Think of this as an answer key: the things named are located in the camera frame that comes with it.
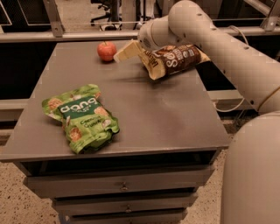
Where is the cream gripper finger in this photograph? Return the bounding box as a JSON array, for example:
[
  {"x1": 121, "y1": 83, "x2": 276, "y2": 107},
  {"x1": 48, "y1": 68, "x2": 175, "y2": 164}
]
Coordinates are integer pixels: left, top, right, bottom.
[{"x1": 114, "y1": 40, "x2": 143, "y2": 63}]

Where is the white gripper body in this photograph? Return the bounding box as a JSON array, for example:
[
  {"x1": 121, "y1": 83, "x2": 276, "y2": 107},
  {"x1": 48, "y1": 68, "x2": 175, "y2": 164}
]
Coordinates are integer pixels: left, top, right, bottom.
[{"x1": 137, "y1": 19, "x2": 161, "y2": 51}]

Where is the red apple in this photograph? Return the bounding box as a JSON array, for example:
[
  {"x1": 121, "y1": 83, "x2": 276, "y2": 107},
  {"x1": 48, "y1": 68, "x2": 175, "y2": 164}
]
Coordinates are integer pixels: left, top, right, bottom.
[{"x1": 97, "y1": 41, "x2": 116, "y2": 62}]

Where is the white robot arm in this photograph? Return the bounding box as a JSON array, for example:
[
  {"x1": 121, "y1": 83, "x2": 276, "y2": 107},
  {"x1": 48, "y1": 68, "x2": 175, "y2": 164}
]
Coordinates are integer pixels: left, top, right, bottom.
[{"x1": 115, "y1": 0, "x2": 280, "y2": 224}]

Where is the brown chip bag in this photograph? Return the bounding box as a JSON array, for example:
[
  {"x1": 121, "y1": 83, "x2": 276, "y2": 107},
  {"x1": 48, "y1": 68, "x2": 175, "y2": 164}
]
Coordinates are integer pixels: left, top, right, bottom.
[{"x1": 139, "y1": 45, "x2": 210, "y2": 81}]

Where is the green rice chip bag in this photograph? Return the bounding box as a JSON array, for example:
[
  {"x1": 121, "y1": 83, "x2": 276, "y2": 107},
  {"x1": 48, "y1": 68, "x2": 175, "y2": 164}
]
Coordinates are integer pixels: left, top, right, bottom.
[{"x1": 42, "y1": 84, "x2": 120, "y2": 154}]

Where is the black office chair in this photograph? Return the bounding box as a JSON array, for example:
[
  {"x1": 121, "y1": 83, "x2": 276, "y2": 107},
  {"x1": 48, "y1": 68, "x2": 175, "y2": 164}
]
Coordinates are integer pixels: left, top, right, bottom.
[{"x1": 90, "y1": 0, "x2": 122, "y2": 31}]

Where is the grey metal railing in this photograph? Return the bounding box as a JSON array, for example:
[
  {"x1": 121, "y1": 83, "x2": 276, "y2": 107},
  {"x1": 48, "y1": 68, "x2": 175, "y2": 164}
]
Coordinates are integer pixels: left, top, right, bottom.
[{"x1": 0, "y1": 0, "x2": 279, "y2": 43}]

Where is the grey drawer cabinet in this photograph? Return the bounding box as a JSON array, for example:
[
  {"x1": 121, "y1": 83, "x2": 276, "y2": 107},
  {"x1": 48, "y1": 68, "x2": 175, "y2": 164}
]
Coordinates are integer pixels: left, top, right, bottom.
[{"x1": 0, "y1": 38, "x2": 231, "y2": 224}]

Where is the top grey drawer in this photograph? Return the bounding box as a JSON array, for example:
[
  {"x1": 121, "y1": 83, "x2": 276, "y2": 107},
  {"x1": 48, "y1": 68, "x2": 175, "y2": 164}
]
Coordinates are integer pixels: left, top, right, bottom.
[{"x1": 24, "y1": 165, "x2": 214, "y2": 198}]

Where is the grey drawer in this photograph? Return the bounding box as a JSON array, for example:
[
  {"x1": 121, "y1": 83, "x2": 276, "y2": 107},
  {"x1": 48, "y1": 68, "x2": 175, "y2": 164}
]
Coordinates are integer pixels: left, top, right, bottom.
[
  {"x1": 61, "y1": 208, "x2": 187, "y2": 224},
  {"x1": 24, "y1": 165, "x2": 214, "y2": 198},
  {"x1": 52, "y1": 191, "x2": 198, "y2": 215}
]

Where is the middle grey drawer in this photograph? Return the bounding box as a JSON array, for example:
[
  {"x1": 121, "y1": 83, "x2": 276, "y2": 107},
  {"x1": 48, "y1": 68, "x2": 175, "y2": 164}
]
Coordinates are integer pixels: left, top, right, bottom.
[{"x1": 52, "y1": 191, "x2": 198, "y2": 215}]

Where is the bottom grey drawer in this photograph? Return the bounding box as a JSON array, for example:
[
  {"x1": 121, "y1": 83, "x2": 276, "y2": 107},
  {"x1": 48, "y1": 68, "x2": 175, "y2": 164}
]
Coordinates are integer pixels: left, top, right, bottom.
[{"x1": 61, "y1": 208, "x2": 187, "y2": 224}]

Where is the white cable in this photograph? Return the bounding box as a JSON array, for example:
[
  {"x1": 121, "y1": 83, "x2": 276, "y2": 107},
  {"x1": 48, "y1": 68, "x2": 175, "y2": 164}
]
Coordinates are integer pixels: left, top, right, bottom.
[{"x1": 215, "y1": 24, "x2": 250, "y2": 114}]

